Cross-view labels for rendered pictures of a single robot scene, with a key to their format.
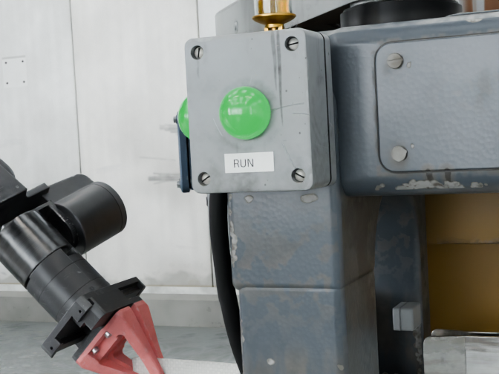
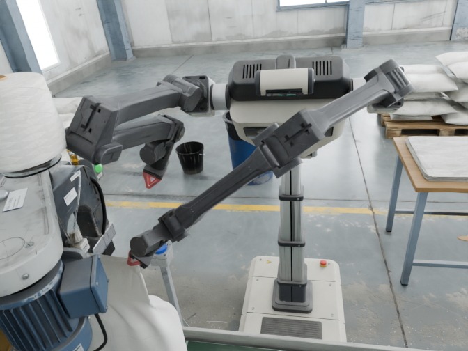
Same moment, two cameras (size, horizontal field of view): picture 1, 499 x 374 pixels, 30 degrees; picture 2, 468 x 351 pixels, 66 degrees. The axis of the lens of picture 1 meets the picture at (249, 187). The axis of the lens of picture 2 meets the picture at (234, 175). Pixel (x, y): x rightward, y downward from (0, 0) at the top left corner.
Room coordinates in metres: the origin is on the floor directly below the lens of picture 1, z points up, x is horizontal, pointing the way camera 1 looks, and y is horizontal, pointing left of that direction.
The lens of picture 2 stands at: (1.71, 0.29, 1.84)
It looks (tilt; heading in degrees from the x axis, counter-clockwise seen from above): 30 degrees down; 170
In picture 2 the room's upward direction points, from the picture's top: 6 degrees counter-clockwise
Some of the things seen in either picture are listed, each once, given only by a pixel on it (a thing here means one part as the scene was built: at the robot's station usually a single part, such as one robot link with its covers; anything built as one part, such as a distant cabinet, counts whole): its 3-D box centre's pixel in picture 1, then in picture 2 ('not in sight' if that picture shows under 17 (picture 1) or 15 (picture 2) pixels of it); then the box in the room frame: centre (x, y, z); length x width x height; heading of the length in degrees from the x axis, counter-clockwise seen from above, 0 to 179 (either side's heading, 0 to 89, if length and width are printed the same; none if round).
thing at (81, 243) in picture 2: not in sight; (81, 250); (0.80, -0.04, 1.14); 0.05 x 0.04 x 0.16; 157
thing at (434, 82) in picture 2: not in sight; (419, 82); (-1.58, 2.95, 0.57); 0.66 x 0.42 x 0.13; 60
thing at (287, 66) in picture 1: (261, 113); (87, 168); (0.55, -0.01, 1.28); 0.08 x 0.05 x 0.09; 67
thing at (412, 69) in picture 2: not in sight; (413, 72); (-1.92, 3.13, 0.56); 0.66 x 0.42 x 0.13; 62
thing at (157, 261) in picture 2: not in sight; (161, 254); (0.51, 0.15, 0.81); 0.08 x 0.08 x 0.06; 67
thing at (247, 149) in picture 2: not in sight; (251, 145); (-1.31, 1.01, 0.32); 0.51 x 0.48 x 0.65; 157
